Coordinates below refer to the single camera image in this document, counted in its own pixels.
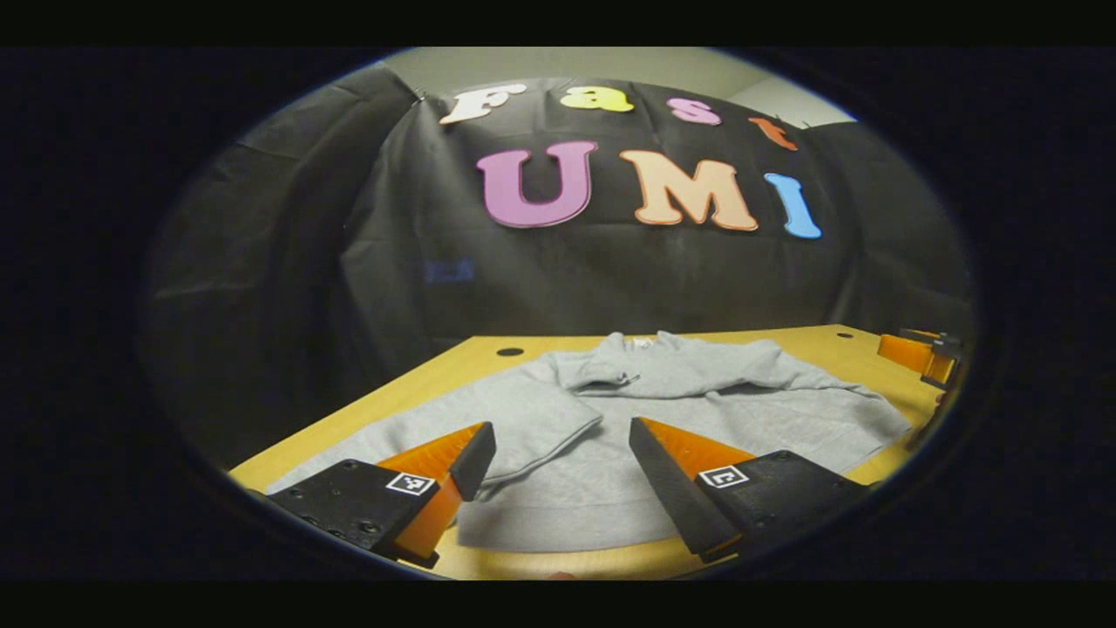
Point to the grey sweatshirt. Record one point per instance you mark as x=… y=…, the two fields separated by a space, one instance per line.
x=610 y=453

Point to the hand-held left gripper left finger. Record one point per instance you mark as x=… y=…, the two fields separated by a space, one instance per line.
x=475 y=460

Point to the black backdrop cloth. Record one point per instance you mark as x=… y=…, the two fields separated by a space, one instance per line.
x=610 y=279

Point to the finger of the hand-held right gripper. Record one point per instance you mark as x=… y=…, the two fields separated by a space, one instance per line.
x=902 y=353
x=940 y=370

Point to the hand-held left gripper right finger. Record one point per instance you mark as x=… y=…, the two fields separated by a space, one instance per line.
x=667 y=488

